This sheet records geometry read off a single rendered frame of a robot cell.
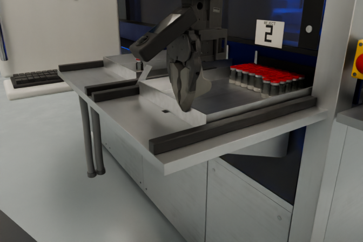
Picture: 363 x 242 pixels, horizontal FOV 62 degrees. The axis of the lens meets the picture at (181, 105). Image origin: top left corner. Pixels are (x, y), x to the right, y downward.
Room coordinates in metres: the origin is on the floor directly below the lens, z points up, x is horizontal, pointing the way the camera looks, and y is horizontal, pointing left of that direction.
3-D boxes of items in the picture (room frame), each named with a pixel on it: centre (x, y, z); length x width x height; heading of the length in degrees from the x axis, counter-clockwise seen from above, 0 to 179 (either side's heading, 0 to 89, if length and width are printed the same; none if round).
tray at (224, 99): (0.68, -0.11, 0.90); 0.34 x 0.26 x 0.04; 124
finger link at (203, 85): (0.52, -0.03, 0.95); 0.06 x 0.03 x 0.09; 123
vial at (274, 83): (0.65, -0.21, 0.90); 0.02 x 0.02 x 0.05
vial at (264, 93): (0.67, -0.20, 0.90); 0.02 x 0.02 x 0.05
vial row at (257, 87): (0.73, -0.18, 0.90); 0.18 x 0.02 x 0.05; 34
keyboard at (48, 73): (1.15, 0.44, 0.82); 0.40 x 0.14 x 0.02; 123
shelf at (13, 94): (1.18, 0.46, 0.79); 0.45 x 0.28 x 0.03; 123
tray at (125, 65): (0.98, 0.05, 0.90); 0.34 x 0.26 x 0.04; 123
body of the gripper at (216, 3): (0.54, -0.02, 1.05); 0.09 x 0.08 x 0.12; 123
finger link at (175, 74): (0.55, -0.01, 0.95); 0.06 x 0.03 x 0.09; 123
